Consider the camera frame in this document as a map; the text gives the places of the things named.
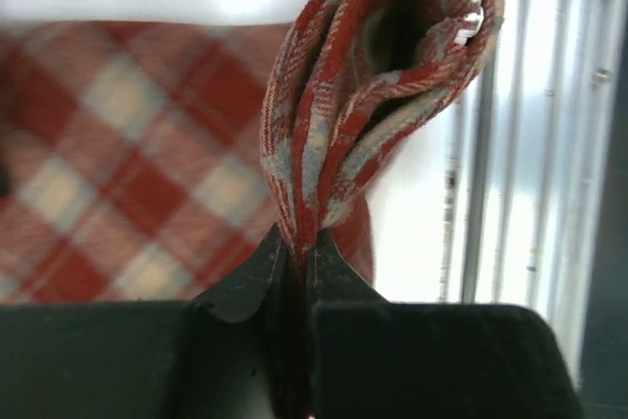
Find aluminium front rail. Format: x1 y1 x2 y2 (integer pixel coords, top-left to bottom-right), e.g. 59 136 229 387
439 0 627 378

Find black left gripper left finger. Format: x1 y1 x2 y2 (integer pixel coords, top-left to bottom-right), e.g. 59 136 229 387
1 229 286 418

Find red plaid skirt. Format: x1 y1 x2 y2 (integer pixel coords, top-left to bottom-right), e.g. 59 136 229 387
1 0 504 418

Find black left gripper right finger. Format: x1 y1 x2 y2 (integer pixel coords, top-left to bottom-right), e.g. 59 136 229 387
307 231 583 419

